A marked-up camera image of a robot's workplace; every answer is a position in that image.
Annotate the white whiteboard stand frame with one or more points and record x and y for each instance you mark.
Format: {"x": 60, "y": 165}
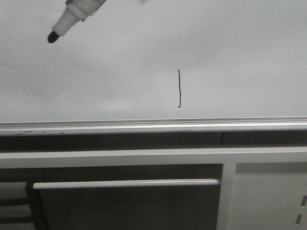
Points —
{"x": 260, "y": 189}

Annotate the white horizontal stand bar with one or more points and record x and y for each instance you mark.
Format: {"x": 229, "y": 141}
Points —
{"x": 125, "y": 183}

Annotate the white whiteboard marker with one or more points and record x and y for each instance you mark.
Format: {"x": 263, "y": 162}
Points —
{"x": 75, "y": 11}

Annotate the white whiteboard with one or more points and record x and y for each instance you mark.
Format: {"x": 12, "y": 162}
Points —
{"x": 154, "y": 66}

